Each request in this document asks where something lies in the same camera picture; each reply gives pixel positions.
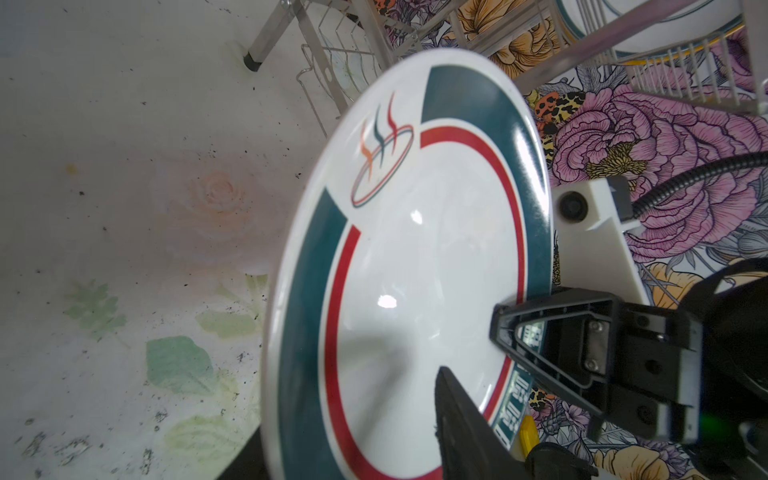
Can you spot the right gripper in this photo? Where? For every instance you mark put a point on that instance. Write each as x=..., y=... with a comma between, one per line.
x=567, y=342

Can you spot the metal wire dish rack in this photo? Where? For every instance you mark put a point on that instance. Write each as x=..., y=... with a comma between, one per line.
x=354, y=41

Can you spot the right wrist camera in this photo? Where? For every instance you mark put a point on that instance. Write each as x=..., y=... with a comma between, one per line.
x=591, y=219

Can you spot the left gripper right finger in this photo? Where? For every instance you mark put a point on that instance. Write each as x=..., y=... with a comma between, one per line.
x=468, y=447

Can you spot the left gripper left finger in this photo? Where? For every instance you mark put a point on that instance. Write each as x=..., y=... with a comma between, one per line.
x=250, y=463

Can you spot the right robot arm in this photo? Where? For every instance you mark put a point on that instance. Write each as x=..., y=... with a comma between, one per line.
x=732, y=308

